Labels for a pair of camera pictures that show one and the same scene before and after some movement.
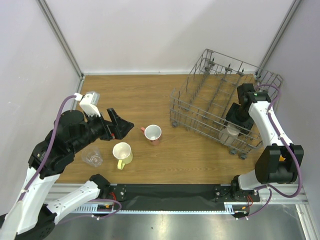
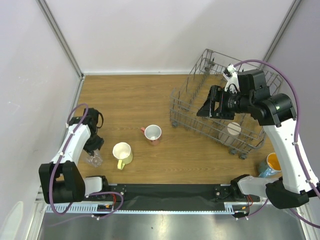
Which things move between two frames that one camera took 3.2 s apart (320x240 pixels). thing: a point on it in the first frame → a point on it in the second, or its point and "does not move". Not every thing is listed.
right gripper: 238,119 → 216,102
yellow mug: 122,152 does not move
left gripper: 122,128 → 97,145
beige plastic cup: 229,134 does not move
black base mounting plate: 196,193 does not move
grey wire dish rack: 200,102 does not move
